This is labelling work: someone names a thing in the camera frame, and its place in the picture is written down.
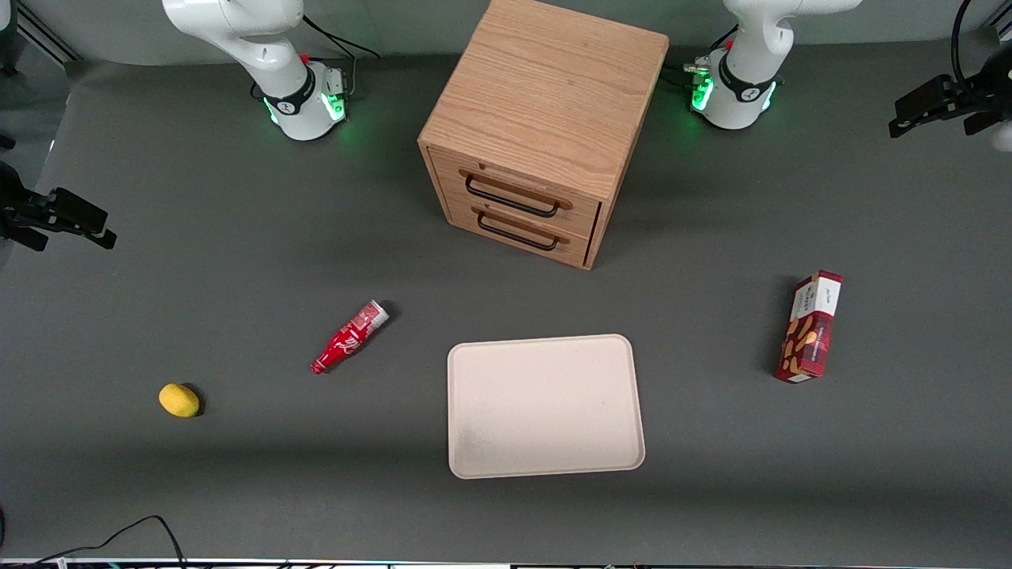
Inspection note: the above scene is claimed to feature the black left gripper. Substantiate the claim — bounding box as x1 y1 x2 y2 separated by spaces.
889 46 1012 140

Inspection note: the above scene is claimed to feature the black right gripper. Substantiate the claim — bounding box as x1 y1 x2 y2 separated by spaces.
0 160 118 253

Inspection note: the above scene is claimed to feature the red tartan shortbread cookie box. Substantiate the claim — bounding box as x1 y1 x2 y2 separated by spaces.
774 270 844 385

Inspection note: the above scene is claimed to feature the beige rectangular tray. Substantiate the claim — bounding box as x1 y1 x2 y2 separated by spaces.
447 333 647 480

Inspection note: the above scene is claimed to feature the yellow lemon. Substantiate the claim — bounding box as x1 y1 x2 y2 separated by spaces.
158 383 201 418

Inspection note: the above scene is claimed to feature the red cola bottle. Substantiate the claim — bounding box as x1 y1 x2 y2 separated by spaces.
310 300 391 375

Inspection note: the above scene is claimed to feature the wooden drawer cabinet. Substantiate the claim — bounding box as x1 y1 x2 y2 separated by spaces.
417 0 671 272

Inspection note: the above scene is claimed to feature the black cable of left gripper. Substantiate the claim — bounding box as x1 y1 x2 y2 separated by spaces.
950 0 976 89

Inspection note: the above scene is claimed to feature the aluminium frame rail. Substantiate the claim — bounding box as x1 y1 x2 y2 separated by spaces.
14 0 82 66

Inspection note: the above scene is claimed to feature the black cable at left arm base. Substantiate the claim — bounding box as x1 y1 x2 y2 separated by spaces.
663 25 739 89

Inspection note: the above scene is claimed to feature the black cable at arm base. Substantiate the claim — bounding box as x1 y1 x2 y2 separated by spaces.
663 25 739 89
302 14 381 97

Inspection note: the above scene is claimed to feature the black cable at right arm base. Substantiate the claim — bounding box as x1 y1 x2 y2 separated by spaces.
302 14 381 97

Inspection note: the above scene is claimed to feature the black cable at table edge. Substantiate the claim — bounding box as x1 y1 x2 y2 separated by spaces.
30 515 187 569

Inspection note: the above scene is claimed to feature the wooden drawer with black handle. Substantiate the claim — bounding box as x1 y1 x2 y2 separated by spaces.
444 196 595 266
428 147 603 238

